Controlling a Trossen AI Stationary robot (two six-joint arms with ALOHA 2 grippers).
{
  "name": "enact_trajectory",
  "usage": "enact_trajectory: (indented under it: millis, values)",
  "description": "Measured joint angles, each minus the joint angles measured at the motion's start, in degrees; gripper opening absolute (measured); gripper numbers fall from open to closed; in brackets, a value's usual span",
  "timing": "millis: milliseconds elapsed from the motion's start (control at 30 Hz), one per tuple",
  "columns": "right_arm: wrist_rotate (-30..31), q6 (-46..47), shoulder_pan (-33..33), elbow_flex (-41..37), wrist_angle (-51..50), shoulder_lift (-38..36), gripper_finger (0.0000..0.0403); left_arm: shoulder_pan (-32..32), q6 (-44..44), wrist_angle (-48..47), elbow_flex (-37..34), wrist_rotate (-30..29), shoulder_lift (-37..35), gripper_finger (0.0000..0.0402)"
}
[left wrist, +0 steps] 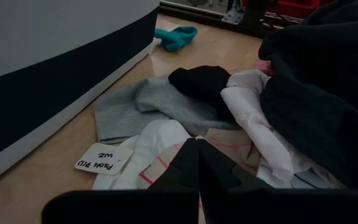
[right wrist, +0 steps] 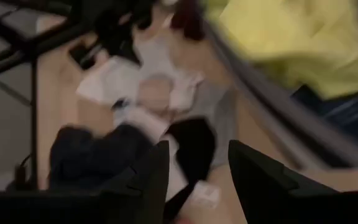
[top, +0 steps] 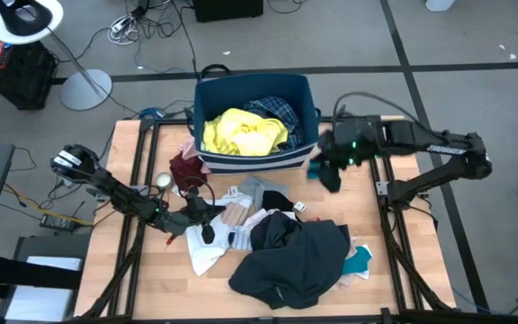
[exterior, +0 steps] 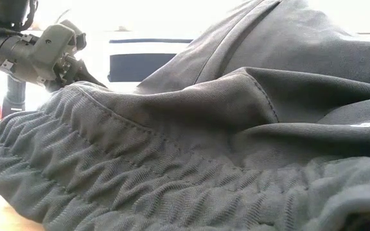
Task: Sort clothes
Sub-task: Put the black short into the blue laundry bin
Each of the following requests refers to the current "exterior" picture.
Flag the navy fabric bin white stripes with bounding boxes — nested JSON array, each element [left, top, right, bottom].
[[106, 30, 202, 94]]

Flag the black shorts with white logo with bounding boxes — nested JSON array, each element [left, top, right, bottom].
[[0, 0, 370, 231]]

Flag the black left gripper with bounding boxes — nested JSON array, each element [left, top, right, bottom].
[[30, 19, 108, 93]]

